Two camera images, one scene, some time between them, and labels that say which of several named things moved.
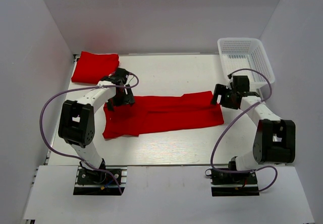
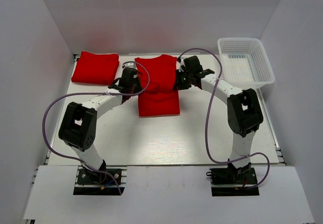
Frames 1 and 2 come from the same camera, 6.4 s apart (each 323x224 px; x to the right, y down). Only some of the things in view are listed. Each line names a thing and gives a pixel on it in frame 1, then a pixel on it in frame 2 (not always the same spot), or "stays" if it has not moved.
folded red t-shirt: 91,68 stays
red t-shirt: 154,114 to 158,97
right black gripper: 220,89 to 178,85
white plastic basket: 246,56 stays
